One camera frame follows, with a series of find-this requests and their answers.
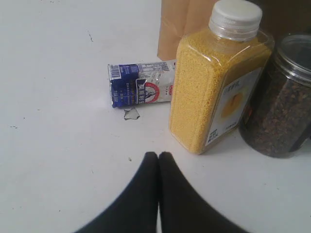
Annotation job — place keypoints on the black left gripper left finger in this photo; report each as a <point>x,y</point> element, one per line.
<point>135,209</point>

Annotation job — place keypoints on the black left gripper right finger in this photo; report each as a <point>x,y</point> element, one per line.
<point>182,209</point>

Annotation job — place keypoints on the dark tea clear can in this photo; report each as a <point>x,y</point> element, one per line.
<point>277,119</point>

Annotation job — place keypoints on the yellow millet plastic bottle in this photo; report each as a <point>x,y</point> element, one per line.
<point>216,71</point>

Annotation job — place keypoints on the brown paper bag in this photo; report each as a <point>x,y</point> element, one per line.
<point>181,17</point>

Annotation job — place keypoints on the blue white milk carton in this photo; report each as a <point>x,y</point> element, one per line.
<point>141,83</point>

